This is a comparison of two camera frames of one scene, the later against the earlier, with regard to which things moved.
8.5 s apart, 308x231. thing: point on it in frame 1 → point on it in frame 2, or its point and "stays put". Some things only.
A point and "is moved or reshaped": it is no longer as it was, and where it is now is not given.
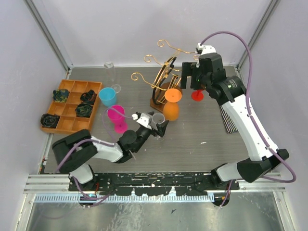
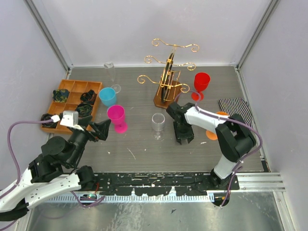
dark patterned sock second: [83, 110] stays put
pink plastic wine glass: [120, 124] stays put
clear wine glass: [109, 65] stays put
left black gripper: [161, 127] → [102, 128]
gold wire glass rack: [164, 78] is moved or reshaped
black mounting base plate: [155, 184] stays put
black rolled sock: [49, 120] stays put
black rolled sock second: [88, 97] stays put
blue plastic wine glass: [108, 96] stays put
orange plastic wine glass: [171, 107] → [212, 135]
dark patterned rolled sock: [60, 95] stays put
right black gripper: [188, 70] → [179, 135]
